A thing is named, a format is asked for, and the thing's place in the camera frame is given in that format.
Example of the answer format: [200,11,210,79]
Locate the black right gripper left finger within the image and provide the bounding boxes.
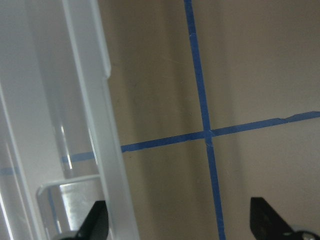
[74,200,109,240]

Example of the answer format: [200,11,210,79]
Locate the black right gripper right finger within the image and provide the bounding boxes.
[250,197,298,240]

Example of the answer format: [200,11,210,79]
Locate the clear plastic box lid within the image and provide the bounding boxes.
[0,0,140,240]

